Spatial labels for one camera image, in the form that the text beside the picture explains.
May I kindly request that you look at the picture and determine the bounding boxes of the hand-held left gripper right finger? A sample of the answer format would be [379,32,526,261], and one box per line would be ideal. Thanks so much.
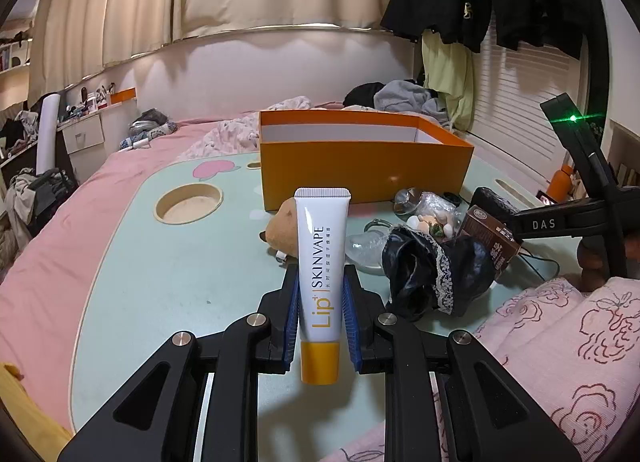
[342,265,584,462]

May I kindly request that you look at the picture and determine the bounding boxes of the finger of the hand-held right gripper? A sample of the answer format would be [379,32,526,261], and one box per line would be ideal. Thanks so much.
[472,185,521,229]

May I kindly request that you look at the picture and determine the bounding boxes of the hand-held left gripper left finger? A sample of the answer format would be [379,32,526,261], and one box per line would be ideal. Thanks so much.
[57,266,302,462]

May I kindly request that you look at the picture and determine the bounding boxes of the brown packet box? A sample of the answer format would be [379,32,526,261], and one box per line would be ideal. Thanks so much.
[457,205,524,276]

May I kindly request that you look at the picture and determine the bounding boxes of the white orange lip balm tube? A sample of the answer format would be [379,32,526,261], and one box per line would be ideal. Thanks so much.
[293,186,351,386]

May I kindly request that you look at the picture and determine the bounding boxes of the clear plastic wrapper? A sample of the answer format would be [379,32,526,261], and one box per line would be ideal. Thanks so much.
[393,188,466,243]

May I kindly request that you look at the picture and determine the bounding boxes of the clear plastic bag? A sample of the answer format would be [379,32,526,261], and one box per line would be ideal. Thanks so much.
[347,219,401,271]

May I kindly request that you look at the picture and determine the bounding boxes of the black lace cloth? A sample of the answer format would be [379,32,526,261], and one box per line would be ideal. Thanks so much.
[381,224,496,321]

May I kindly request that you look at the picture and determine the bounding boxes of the brown plush toy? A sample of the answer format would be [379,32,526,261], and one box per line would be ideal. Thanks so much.
[263,196,301,263]

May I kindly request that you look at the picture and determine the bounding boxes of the orange cardboard box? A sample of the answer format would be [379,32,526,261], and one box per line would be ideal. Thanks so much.
[258,109,475,213]

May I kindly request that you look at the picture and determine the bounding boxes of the person's right hand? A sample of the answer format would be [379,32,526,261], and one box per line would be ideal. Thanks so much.
[575,236,614,294]

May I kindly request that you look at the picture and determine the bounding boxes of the orange bottle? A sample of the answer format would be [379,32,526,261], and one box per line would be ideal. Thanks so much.
[546,166,575,203]

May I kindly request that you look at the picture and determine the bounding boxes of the white window shutter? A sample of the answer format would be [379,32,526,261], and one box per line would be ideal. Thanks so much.
[472,36,587,179]

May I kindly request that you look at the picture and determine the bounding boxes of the yellow-green hanging garment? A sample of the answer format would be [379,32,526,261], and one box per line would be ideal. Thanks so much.
[419,29,476,131]

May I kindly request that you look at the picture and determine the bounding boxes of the grey garment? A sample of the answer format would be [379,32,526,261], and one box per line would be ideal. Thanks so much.
[373,79,449,126]

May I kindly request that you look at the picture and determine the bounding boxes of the rose print pajama pants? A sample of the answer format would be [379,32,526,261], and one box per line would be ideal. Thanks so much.
[339,276,640,462]

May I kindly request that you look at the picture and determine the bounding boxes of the black garment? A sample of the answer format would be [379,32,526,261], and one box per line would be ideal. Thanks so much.
[342,82,386,108]

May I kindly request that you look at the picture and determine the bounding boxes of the floral pink quilt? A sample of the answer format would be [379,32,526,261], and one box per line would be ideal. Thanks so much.
[175,96,313,163]

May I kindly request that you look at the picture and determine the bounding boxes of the blue patterned clothes pile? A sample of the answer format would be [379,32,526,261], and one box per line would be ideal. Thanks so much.
[118,108,179,152]

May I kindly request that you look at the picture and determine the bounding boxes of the pink bed sheet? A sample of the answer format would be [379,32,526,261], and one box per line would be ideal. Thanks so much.
[0,102,351,383]

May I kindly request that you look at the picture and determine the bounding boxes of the black bag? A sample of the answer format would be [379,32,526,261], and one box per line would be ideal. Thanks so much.
[27,167,79,216]

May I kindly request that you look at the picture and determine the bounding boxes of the white drawer cabinet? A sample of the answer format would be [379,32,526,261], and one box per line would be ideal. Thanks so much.
[56,107,109,156]

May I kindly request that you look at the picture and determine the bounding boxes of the yellow cloth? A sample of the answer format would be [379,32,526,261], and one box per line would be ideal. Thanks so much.
[0,361,74,462]

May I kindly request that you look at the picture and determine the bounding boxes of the cream crumpled clothes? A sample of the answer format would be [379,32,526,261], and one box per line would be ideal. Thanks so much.
[4,166,39,239]

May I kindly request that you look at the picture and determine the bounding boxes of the clutter of small bottles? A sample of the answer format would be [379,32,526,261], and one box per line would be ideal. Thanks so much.
[61,84,111,118]

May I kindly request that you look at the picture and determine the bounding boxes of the mixed clothes heap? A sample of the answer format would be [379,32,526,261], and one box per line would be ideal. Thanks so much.
[0,109,41,153]

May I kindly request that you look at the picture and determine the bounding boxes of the black cable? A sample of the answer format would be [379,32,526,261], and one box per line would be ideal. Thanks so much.
[517,249,562,286]

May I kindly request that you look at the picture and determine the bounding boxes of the wall shelf unit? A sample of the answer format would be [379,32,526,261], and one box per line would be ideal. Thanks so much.
[0,21,34,76]

